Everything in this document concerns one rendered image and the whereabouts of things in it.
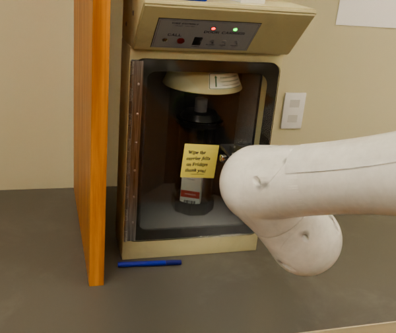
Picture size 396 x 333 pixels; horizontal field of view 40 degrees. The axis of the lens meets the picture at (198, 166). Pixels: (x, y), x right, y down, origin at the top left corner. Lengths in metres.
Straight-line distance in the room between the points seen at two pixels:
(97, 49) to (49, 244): 0.52
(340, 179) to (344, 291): 0.63
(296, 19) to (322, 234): 0.43
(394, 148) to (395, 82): 1.27
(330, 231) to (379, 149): 0.23
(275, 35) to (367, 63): 0.75
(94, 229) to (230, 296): 0.31
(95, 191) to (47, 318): 0.25
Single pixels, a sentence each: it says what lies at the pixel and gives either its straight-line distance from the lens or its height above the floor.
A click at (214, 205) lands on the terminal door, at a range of 1.21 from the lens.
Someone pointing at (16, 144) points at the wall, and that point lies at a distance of 1.56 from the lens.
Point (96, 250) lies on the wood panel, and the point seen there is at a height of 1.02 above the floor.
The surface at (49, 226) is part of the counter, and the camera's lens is 1.38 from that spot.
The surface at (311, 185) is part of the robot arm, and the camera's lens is 0.65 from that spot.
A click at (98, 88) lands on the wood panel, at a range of 0.98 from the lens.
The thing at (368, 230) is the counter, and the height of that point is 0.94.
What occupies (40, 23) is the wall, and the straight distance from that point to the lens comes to 1.48.
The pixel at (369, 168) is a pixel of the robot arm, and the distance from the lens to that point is 0.61.
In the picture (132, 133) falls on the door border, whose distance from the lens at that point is 1.10.
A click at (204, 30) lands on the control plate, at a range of 1.01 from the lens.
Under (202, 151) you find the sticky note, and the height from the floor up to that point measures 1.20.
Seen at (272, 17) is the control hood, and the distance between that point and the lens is 1.02.
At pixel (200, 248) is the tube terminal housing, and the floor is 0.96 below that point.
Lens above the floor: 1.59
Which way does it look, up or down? 22 degrees down
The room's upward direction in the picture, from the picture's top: 5 degrees clockwise
